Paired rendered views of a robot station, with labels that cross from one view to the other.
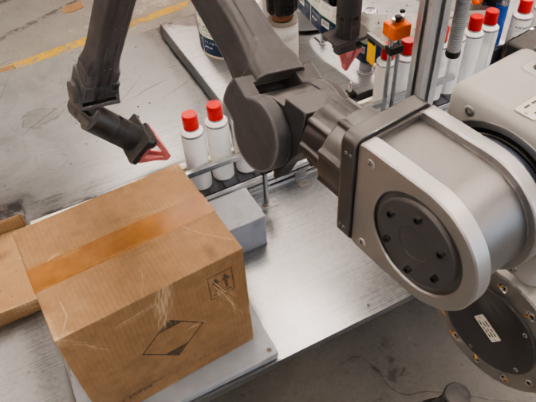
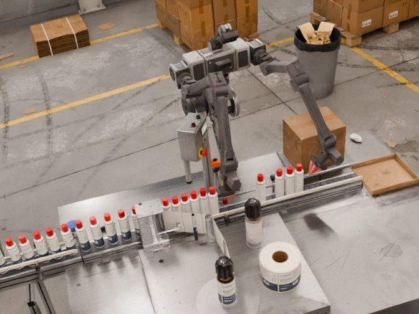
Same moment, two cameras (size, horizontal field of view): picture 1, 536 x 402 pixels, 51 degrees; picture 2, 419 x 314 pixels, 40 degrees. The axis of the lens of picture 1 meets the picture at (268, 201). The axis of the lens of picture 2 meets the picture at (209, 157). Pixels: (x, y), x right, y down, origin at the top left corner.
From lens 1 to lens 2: 3.72 m
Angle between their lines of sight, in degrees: 96
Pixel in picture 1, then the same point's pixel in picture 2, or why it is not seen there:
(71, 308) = (323, 110)
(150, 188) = (308, 133)
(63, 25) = not seen: outside the picture
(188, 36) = (308, 286)
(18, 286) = (365, 174)
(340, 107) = (263, 53)
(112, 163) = (342, 218)
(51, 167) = (371, 219)
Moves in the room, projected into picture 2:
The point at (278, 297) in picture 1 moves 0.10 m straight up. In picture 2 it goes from (274, 166) to (274, 153)
